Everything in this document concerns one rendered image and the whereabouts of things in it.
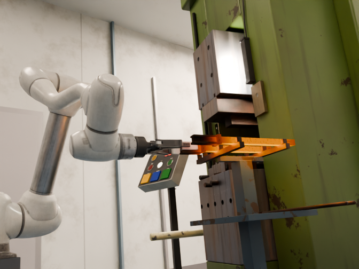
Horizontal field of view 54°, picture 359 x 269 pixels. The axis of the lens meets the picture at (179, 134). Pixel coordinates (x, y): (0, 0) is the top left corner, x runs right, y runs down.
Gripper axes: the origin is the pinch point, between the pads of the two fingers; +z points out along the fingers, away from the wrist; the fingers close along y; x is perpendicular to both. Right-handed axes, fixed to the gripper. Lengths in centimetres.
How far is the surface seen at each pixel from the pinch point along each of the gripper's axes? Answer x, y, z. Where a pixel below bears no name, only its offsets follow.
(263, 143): -0.9, 13.2, 25.6
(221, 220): -27.1, 3.9, 9.5
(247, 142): -0.7, 13.2, 18.4
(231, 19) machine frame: 91, -39, 60
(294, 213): -26.8, 19.7, 28.8
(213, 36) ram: 78, -40, 46
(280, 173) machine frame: -7, -16, 58
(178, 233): -31, -88, 36
